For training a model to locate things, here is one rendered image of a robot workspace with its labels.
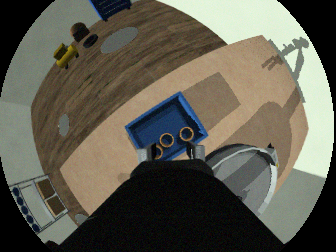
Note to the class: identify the blue plastic crate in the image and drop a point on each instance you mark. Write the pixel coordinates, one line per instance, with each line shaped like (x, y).
(169, 116)

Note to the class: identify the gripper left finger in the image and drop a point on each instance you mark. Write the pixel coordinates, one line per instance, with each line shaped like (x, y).
(148, 153)

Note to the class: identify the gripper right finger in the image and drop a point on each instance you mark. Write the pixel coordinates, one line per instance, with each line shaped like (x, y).
(195, 151)

